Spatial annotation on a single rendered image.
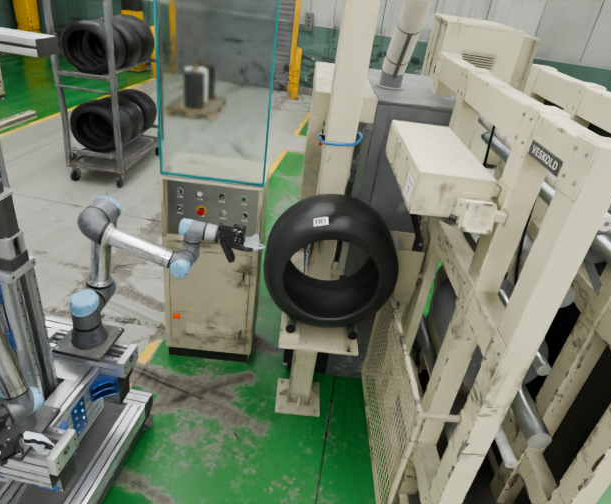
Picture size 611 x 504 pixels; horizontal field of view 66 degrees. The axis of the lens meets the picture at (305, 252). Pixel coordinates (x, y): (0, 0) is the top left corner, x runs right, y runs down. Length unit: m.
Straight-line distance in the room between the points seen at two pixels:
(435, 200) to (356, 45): 0.76
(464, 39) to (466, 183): 3.53
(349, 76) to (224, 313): 1.63
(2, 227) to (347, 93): 1.36
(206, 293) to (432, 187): 1.74
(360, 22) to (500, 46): 3.18
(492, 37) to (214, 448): 4.16
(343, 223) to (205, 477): 1.53
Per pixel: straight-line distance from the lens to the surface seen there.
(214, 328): 3.04
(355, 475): 2.78
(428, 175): 1.50
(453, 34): 4.98
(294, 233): 1.85
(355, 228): 1.84
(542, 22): 11.11
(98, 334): 2.31
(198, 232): 1.98
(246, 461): 2.75
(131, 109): 5.81
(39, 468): 2.10
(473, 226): 1.49
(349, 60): 2.01
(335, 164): 2.11
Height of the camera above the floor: 2.25
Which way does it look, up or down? 30 degrees down
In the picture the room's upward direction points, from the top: 8 degrees clockwise
